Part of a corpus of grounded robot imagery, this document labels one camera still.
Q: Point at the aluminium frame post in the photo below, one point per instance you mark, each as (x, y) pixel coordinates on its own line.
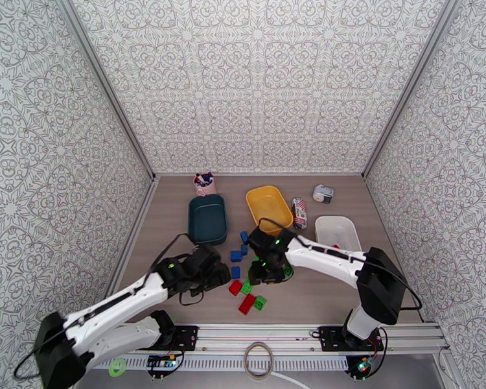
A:
(408, 84)
(108, 88)

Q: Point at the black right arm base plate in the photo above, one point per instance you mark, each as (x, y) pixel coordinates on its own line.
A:
(328, 339)

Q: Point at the white tube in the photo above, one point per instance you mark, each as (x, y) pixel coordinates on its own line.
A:
(289, 379)

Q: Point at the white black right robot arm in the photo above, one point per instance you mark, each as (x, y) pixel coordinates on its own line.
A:
(328, 254)

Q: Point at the circuit board with green light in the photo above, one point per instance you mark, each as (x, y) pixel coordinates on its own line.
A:
(363, 365)

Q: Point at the red white snack packet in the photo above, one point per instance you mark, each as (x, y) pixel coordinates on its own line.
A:
(299, 213)

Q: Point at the small blue lego brick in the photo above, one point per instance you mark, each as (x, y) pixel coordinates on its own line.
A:
(244, 249)

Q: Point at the white plastic container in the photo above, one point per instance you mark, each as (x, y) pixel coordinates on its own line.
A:
(336, 232)

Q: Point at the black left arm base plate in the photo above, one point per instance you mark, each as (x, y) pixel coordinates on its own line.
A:
(186, 337)

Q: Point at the bundle of marker pens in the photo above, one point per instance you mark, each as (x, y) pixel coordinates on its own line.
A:
(204, 179)

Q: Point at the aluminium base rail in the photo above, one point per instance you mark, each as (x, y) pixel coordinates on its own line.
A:
(259, 335)

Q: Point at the green tape roll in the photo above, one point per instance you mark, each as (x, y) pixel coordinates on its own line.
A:
(110, 367)

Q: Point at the square green lego brick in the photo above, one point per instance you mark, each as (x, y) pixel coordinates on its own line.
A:
(261, 302)

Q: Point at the teal plastic container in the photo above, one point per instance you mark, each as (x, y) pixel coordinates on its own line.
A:
(206, 217)

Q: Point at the yellow plastic container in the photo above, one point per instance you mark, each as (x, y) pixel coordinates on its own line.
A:
(267, 205)

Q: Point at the white grey tape dispenser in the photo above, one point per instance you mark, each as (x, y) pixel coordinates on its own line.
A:
(322, 193)

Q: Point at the circuit board with blue parts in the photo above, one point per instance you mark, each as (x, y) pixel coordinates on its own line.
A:
(160, 362)

